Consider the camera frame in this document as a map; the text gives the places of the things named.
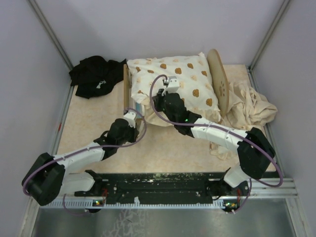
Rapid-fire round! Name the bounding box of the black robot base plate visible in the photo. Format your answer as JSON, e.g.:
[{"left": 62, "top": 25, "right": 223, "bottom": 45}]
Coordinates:
[{"left": 75, "top": 172, "right": 249, "bottom": 203}]

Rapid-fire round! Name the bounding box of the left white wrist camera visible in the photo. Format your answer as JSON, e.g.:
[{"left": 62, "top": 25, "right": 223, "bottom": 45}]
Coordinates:
[{"left": 123, "top": 109, "right": 140, "bottom": 128}]

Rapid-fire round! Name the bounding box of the wooden pet bed frame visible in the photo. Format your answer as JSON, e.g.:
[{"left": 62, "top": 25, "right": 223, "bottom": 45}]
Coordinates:
[{"left": 123, "top": 49, "right": 229, "bottom": 127}]

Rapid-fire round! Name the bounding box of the right aluminium corner rail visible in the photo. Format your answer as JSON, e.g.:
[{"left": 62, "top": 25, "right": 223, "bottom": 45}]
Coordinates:
[{"left": 248, "top": 0, "right": 292, "bottom": 72}]

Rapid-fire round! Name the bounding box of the small bear print cloth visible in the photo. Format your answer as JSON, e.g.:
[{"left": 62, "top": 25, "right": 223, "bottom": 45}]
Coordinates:
[{"left": 209, "top": 142, "right": 237, "bottom": 160}]

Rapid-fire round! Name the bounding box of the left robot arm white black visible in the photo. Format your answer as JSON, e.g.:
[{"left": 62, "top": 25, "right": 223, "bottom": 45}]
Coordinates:
[{"left": 22, "top": 117, "right": 139, "bottom": 206}]

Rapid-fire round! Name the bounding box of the grey slotted cable duct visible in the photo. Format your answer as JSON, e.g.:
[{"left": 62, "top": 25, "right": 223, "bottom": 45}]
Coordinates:
[{"left": 45, "top": 197, "right": 240, "bottom": 211}]

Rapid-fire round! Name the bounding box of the bear print white cushion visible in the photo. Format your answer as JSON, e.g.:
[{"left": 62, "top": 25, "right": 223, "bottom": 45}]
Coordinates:
[{"left": 127, "top": 51, "right": 223, "bottom": 128}]

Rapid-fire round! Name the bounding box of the cream crumpled blanket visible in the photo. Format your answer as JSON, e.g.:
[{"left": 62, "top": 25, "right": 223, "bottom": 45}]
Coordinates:
[{"left": 225, "top": 80, "right": 277, "bottom": 130}]

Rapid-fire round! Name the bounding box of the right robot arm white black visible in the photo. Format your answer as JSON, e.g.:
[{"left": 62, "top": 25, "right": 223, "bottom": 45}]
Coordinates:
[{"left": 150, "top": 89, "right": 276, "bottom": 196}]

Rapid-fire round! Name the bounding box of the left aluminium corner rail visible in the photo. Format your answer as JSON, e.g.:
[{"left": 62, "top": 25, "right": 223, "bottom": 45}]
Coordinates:
[{"left": 32, "top": 0, "right": 75, "bottom": 71}]

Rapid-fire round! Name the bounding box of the aluminium corner rail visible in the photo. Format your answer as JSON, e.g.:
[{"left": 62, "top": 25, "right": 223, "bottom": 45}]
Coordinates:
[
  {"left": 32, "top": 0, "right": 75, "bottom": 71},
  {"left": 248, "top": 0, "right": 292, "bottom": 72}
]

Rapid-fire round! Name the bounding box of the black cloth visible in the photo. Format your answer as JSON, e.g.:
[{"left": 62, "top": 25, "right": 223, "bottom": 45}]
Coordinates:
[{"left": 69, "top": 55, "right": 126, "bottom": 99}]

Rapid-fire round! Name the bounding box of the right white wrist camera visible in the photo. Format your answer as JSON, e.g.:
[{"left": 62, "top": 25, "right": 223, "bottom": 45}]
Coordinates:
[{"left": 162, "top": 76, "right": 180, "bottom": 95}]

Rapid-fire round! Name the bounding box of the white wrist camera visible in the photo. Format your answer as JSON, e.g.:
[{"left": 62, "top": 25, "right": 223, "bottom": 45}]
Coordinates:
[
  {"left": 123, "top": 109, "right": 140, "bottom": 128},
  {"left": 162, "top": 76, "right": 180, "bottom": 95}
]

